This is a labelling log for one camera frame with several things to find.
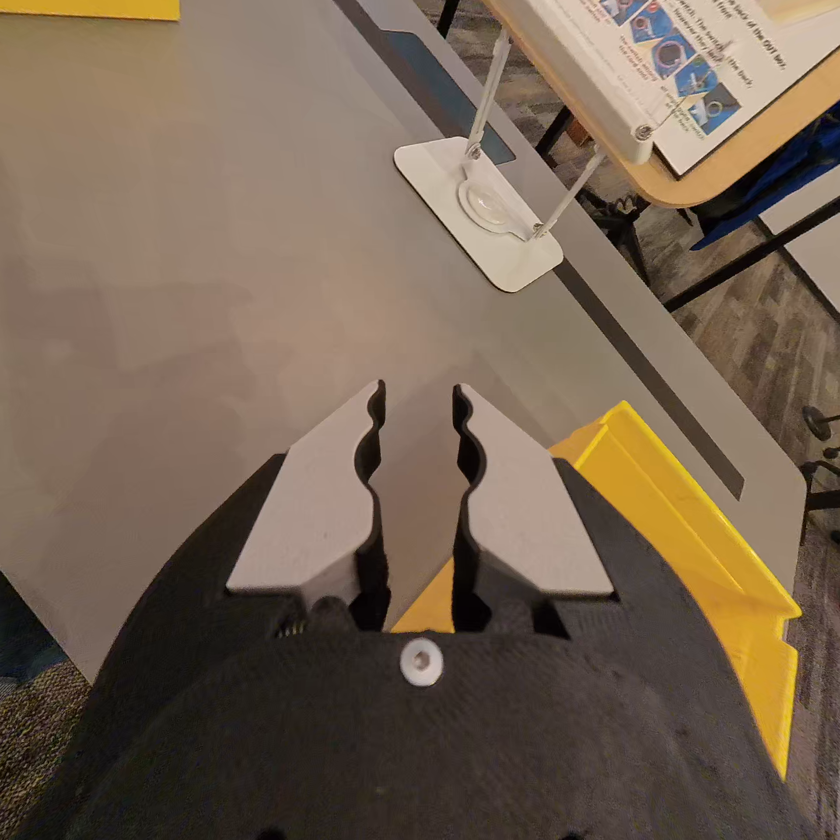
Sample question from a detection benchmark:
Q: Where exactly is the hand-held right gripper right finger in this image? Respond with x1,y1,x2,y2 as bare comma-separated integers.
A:
451,383,616,634

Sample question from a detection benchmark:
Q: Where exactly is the black office chair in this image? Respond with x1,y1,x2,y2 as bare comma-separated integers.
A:
802,403,840,546

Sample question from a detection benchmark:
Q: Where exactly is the printed instruction sheet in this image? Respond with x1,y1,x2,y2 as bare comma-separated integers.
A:
545,0,840,178

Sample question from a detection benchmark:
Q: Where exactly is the light wooden side table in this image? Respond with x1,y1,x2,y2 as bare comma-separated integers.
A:
436,0,840,312

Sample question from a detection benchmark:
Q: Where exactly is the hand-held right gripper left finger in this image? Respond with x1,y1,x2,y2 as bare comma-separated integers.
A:
226,379,391,632

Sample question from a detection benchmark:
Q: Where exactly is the blue fabric bag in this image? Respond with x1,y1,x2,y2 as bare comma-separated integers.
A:
692,98,840,252

